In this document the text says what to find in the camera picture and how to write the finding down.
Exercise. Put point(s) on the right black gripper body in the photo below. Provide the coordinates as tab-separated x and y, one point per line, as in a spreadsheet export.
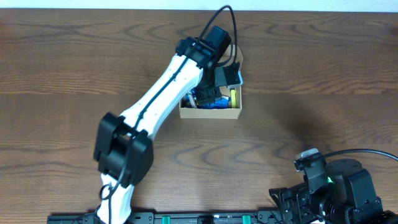
309	206

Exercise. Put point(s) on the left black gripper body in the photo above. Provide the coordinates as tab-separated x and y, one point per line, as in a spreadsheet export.
206	91

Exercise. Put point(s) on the yellow highlighter pen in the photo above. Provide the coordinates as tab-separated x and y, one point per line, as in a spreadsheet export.
233	98

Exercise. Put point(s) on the brown cardboard box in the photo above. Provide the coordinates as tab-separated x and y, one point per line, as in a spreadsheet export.
232	54

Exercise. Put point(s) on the blue capped whiteboard marker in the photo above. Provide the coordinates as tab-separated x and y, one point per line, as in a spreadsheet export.
191	101

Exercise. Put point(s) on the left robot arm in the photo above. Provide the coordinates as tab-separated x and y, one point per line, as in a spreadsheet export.
124	144

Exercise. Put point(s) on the green clamp right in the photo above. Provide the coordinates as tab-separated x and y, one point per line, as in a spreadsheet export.
246	219

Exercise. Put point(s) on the green clamp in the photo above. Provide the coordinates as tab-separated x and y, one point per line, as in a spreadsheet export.
166	220
246	219

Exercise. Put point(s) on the green clamp left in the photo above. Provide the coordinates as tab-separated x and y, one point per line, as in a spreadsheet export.
166	220

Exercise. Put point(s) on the black aluminium mounting rail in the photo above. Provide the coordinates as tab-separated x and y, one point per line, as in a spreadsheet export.
259	217

